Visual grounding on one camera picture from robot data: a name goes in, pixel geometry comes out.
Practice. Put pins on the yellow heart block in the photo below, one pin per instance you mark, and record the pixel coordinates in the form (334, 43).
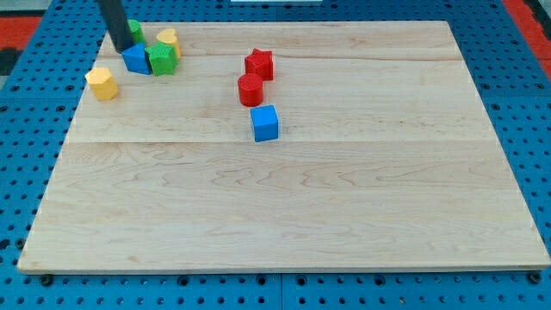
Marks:
(169, 37)

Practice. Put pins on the blue triangle block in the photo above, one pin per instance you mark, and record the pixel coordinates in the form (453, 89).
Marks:
(136, 60)

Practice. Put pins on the green star block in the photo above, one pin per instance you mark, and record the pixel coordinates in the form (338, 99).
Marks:
(162, 58)

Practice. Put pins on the blue cube block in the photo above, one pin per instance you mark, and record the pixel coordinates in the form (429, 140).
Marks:
(265, 123)

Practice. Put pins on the red cylinder block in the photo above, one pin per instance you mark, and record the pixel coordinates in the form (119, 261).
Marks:
(250, 90)

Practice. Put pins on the light wooden board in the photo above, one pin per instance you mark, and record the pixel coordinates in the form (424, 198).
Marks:
(386, 161)

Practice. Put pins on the red star block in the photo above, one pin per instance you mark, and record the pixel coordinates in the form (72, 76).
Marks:
(260, 62)

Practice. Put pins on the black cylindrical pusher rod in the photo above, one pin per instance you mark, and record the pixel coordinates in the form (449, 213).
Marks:
(115, 18)

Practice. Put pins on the green cylinder block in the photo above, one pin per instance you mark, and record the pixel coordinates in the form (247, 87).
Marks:
(136, 31)

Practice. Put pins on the yellow hexagon block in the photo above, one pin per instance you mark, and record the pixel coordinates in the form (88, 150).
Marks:
(102, 83)

